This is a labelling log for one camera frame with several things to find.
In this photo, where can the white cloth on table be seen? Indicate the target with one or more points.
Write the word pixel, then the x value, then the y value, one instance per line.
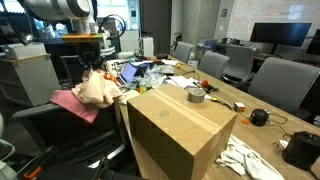
pixel 242 159

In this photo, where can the peach printed t-shirt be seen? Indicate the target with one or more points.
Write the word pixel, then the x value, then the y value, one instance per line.
pixel 97 87

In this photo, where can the clear plastic bags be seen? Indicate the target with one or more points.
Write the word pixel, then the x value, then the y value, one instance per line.
pixel 152 76

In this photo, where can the wrist camera yellow-green block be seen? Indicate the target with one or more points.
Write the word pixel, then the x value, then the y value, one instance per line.
pixel 82 37

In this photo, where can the grey chair far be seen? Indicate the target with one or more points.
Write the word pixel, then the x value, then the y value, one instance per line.
pixel 182 51

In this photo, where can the orange-handled clamp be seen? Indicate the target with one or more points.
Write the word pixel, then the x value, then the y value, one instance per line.
pixel 38 165

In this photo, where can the grey chair right near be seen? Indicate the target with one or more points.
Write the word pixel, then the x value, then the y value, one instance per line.
pixel 283 83

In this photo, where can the grey chair middle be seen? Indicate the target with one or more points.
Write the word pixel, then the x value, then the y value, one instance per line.
pixel 213 64

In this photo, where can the grey duct tape roll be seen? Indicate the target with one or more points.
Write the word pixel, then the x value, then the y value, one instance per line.
pixel 196 95

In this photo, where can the rubik's cube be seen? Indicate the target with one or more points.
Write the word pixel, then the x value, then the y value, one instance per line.
pixel 239 107

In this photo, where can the cardboard box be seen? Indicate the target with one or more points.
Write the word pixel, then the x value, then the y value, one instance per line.
pixel 182 137

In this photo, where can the pink cloth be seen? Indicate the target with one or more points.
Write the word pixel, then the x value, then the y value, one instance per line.
pixel 67 100

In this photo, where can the open laptop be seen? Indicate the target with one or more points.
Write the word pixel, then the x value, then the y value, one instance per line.
pixel 130 71

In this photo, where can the white cabinet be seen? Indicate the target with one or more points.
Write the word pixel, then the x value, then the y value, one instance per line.
pixel 30 82

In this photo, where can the white papers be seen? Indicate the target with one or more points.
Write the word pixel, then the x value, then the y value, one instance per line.
pixel 181 82

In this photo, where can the grey office chair foreground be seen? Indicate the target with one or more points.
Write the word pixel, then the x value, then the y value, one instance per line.
pixel 76 141

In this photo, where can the orange ball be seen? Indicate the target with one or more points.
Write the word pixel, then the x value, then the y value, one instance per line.
pixel 204 83

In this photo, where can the spray bottle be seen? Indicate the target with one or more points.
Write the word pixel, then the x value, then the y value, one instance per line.
pixel 142 85

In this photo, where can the black monitor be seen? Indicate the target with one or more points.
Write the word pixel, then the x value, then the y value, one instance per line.
pixel 290 34

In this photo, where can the grey chair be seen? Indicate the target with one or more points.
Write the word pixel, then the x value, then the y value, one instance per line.
pixel 283 83
pixel 182 51
pixel 213 64

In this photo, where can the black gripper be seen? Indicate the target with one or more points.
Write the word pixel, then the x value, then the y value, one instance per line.
pixel 90 56

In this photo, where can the black round speaker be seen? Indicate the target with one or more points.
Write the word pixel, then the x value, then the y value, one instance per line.
pixel 259 117

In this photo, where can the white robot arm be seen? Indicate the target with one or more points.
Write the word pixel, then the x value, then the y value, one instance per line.
pixel 80 13

